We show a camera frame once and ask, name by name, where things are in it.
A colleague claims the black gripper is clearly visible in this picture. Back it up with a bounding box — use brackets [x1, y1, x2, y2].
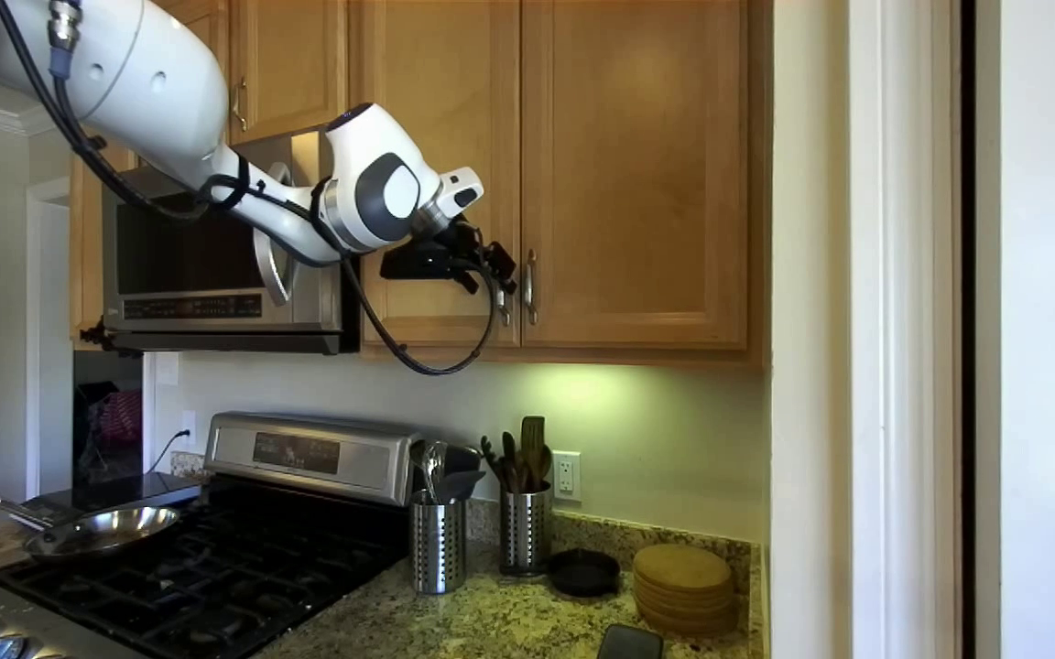
[427, 213, 521, 300]

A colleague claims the narrow wooden cabinet door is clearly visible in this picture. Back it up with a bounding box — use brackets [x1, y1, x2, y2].
[67, 143, 110, 348]

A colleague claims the brown wooden utensil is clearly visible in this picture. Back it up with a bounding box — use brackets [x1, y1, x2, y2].
[515, 412, 558, 495]

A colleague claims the black kitchen utensil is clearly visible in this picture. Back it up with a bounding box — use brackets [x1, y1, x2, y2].
[477, 433, 529, 495]

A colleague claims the black nylon turner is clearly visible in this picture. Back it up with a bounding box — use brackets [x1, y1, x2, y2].
[441, 442, 492, 505]

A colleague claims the perforated steel utensil holder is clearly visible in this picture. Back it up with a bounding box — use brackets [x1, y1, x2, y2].
[412, 495, 474, 602]
[501, 483, 558, 577]

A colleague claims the stainless steel microwave oven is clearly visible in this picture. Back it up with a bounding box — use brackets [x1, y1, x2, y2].
[98, 162, 364, 360]

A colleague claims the small black round dish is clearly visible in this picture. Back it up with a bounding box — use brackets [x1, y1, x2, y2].
[543, 545, 625, 602]

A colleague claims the steel frying pan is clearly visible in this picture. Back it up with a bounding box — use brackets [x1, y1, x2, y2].
[0, 492, 182, 559]

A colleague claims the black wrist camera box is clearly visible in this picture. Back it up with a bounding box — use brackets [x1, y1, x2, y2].
[377, 245, 480, 285]

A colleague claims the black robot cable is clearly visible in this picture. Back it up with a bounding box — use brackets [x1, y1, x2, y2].
[0, 0, 506, 381]

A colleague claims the white wall outlet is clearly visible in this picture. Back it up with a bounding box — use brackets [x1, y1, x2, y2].
[551, 445, 585, 509]

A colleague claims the wooden wall cabinet frame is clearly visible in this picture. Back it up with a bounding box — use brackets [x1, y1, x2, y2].
[347, 0, 775, 370]

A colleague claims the black power cord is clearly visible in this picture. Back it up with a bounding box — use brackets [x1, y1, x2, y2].
[143, 425, 199, 480]

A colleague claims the white door frame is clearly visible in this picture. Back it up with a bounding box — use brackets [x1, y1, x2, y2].
[845, 0, 968, 659]

